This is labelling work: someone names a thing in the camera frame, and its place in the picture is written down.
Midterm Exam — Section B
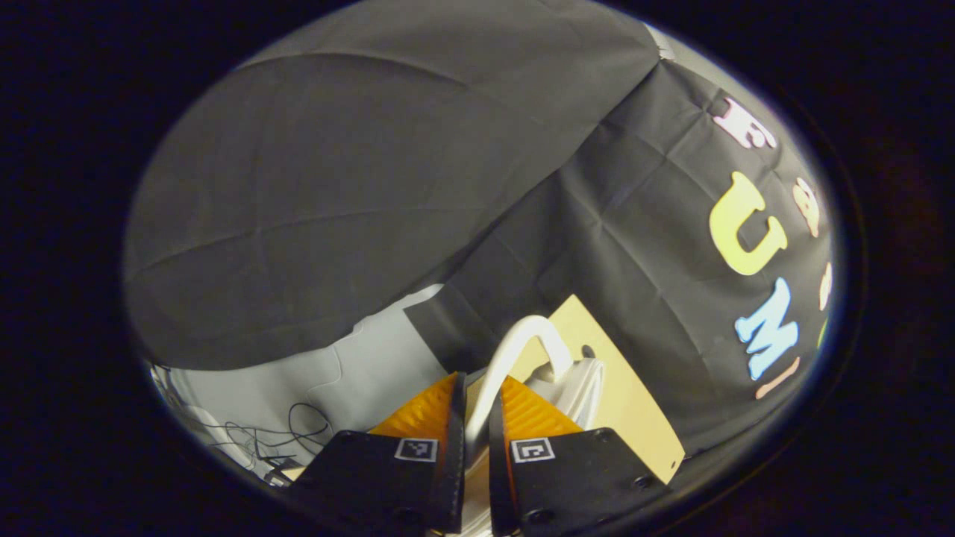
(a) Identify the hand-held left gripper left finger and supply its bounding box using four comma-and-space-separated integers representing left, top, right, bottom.
287, 371, 469, 536

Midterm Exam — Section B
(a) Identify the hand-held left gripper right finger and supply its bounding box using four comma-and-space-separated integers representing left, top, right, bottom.
487, 375, 670, 537

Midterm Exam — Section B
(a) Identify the black backdrop cloth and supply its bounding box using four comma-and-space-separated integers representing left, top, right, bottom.
123, 0, 840, 457

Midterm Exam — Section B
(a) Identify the black cable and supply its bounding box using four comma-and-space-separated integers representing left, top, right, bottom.
213, 401, 334, 472

